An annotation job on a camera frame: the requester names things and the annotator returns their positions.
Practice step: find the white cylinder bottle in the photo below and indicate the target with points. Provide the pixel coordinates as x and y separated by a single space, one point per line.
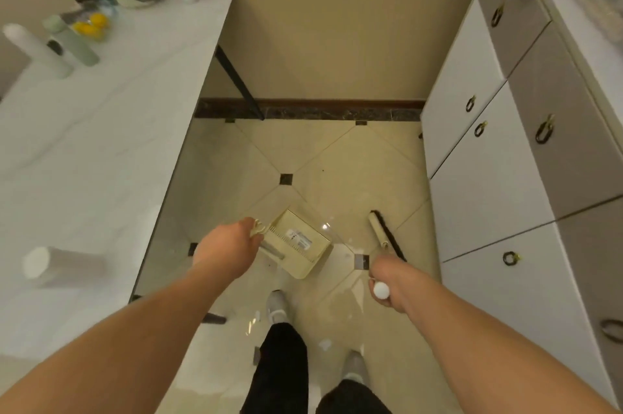
36 51

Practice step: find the person's right forearm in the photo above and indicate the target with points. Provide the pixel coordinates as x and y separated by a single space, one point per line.
496 360

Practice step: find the person's left hand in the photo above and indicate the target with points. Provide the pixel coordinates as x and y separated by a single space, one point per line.
224 250

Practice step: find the pale green bottle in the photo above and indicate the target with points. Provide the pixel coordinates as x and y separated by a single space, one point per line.
78 46

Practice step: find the person's right hand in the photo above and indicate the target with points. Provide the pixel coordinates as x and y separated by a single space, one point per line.
404 282

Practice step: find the black trousers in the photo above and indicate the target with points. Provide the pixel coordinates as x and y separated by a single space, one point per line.
282 370

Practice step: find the white marble table black legs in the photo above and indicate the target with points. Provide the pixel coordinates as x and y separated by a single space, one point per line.
97 146

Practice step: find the yellow fruits in glass dish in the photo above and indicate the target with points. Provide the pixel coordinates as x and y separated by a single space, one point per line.
90 26

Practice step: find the beige tiled floor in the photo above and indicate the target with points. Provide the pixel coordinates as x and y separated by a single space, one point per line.
340 175

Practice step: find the person's right grey shoe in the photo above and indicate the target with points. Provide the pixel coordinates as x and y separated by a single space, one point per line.
354 367

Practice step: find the person's left grey shoe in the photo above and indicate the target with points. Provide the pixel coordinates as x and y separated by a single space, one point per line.
278 306

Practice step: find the white and grey cabinet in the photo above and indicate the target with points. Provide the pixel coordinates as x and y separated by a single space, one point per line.
496 194

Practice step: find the person's grey shoe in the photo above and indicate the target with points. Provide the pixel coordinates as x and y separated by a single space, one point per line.
354 367
278 306

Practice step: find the person's left forearm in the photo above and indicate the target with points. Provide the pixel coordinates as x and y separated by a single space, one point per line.
121 345

